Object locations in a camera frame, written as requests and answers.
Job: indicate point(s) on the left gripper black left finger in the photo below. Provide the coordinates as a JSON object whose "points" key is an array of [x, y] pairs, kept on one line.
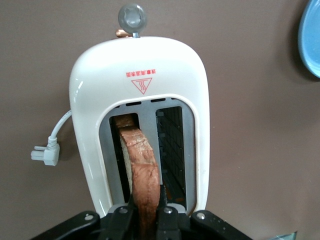
{"points": [[120, 225]]}

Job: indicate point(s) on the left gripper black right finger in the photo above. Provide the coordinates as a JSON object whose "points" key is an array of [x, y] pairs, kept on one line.
{"points": [[170, 225]]}

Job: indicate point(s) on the brown bread slice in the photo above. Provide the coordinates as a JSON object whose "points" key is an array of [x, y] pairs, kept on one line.
{"points": [[145, 175]]}

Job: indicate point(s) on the blue plate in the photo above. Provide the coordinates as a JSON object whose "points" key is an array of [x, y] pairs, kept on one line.
{"points": [[311, 37]]}

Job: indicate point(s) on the brown table cloth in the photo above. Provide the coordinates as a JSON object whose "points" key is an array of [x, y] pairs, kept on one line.
{"points": [[250, 125]]}

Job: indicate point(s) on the white toaster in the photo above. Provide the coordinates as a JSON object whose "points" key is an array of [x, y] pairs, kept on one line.
{"points": [[137, 62]]}

